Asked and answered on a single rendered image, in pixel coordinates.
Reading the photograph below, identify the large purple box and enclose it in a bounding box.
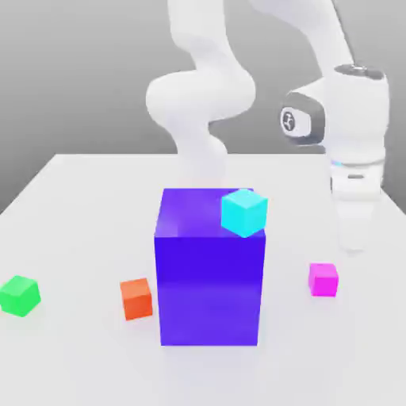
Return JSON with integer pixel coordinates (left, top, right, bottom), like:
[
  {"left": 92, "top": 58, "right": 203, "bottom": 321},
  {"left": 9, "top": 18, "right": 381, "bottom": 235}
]
[{"left": 154, "top": 187, "right": 266, "bottom": 347}]

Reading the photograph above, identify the small green cube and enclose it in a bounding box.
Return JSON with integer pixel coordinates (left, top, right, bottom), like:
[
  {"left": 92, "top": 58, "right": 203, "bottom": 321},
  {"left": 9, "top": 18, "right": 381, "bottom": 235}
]
[{"left": 0, "top": 274, "right": 43, "bottom": 319}]

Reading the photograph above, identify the small cyan cube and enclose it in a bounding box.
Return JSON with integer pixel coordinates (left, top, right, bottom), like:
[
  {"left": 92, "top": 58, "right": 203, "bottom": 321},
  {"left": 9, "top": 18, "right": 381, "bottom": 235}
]
[{"left": 220, "top": 188, "right": 270, "bottom": 239}]

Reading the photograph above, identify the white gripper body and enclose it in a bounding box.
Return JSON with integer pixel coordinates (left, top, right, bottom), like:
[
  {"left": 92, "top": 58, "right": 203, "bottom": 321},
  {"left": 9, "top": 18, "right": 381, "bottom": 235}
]
[{"left": 334, "top": 200, "right": 376, "bottom": 255}]

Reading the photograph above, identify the small magenta cube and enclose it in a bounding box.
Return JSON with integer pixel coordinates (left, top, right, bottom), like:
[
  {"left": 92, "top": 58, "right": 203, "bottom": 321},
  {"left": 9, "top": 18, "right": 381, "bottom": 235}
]
[{"left": 308, "top": 262, "right": 340, "bottom": 298}]

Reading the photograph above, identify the small orange cube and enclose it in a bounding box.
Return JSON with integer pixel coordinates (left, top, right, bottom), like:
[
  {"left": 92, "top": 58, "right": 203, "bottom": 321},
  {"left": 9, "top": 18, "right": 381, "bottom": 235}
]
[{"left": 119, "top": 277, "right": 154, "bottom": 322}]

